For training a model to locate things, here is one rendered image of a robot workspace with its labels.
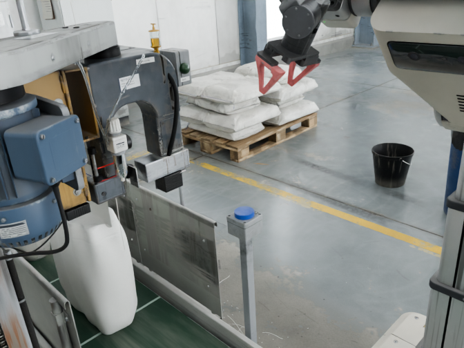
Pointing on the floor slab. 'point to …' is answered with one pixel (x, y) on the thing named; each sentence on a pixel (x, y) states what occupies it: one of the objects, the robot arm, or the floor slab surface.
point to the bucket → (391, 163)
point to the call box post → (248, 288)
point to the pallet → (275, 133)
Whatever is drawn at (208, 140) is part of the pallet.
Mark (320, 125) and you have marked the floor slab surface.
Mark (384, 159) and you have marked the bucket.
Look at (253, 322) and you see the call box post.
